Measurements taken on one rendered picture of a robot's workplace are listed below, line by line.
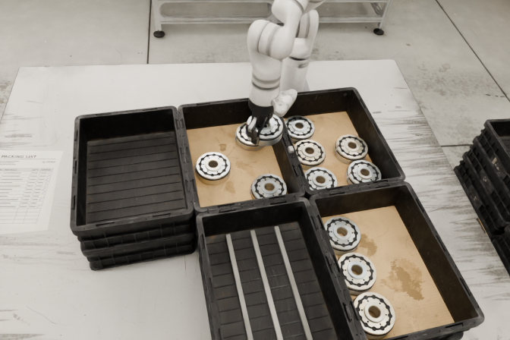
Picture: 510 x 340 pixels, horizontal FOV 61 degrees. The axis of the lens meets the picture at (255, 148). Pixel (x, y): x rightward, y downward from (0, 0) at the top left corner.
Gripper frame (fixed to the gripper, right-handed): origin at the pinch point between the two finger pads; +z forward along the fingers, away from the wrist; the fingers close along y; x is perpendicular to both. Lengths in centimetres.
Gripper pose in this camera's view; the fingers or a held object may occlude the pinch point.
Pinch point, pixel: (259, 133)
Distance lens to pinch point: 120.2
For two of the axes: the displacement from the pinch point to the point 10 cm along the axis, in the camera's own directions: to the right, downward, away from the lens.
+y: -4.8, 6.5, -5.9
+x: 8.8, 4.1, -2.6
